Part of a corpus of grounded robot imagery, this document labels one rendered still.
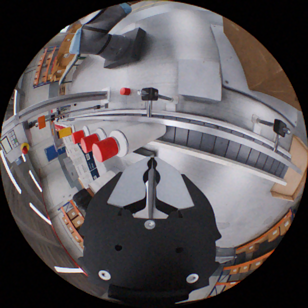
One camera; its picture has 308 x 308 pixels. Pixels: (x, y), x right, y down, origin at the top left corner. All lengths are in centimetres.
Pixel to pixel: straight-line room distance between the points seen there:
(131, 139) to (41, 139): 823
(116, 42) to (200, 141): 47
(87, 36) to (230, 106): 50
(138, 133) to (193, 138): 15
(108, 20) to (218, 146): 52
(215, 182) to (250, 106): 29
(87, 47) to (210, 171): 62
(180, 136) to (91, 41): 46
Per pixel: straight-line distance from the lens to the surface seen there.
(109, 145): 16
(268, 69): 23
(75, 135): 29
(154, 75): 39
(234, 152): 29
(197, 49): 39
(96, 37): 43
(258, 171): 31
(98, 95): 55
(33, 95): 832
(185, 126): 19
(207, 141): 28
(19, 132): 52
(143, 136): 20
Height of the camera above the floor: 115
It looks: 51 degrees down
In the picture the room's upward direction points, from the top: 127 degrees counter-clockwise
